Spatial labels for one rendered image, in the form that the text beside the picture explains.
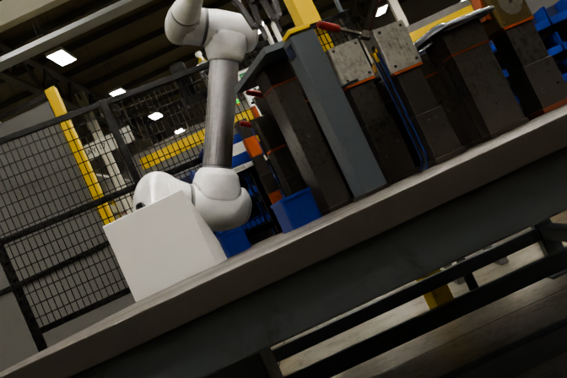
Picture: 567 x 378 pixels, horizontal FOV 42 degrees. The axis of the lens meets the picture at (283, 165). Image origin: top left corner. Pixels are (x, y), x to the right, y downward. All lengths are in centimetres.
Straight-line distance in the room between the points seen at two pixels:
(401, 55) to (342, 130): 23
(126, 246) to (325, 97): 84
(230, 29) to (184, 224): 71
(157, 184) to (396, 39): 100
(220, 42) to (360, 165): 91
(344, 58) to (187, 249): 74
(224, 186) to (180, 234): 29
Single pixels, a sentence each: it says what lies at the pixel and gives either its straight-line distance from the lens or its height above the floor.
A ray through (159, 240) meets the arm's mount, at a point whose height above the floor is 84.
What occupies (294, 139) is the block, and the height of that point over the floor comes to 93.
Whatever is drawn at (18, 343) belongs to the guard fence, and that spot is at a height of 75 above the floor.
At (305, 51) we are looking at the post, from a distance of 188.
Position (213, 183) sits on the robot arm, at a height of 95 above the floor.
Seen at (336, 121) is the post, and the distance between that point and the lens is 185.
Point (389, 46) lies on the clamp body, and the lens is 186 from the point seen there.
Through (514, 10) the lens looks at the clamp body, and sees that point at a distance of 206.
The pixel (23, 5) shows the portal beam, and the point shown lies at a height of 336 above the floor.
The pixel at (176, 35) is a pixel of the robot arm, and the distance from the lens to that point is 258.
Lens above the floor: 72
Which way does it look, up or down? 4 degrees up
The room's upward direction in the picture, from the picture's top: 25 degrees counter-clockwise
